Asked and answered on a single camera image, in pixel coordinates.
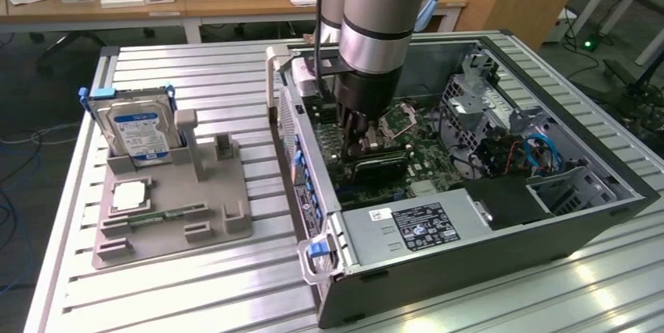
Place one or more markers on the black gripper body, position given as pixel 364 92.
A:
pixel 365 93

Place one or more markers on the graphics card with fan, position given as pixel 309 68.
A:
pixel 381 167

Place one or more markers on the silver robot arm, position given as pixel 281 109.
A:
pixel 378 18

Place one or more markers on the open socket cover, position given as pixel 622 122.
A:
pixel 404 121

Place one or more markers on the installed RAM stick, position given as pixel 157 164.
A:
pixel 393 149

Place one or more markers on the blue slot retention clip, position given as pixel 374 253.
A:
pixel 309 178
pixel 321 217
pixel 314 197
pixel 298 150

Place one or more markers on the metal drive cage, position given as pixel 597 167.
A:
pixel 469 115

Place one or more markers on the green motherboard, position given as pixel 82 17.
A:
pixel 425 162

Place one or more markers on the silver power supply unit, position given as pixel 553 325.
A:
pixel 373 239

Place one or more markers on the grey parts rack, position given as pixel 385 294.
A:
pixel 206 197

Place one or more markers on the blue case latch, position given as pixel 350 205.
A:
pixel 317 250

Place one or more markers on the white electrical box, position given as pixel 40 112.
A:
pixel 562 29

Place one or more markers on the hard disk with blue carrier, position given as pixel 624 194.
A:
pixel 137 130

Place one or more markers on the grey disk bay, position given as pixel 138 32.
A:
pixel 570 193

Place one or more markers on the black floor stand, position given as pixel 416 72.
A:
pixel 617 70

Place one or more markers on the open black PC case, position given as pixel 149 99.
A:
pixel 466 270

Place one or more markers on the green loose RAM stick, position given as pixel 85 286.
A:
pixel 154 218

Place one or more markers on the silver CPU chip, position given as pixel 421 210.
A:
pixel 129 197

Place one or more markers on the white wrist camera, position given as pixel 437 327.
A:
pixel 305 78

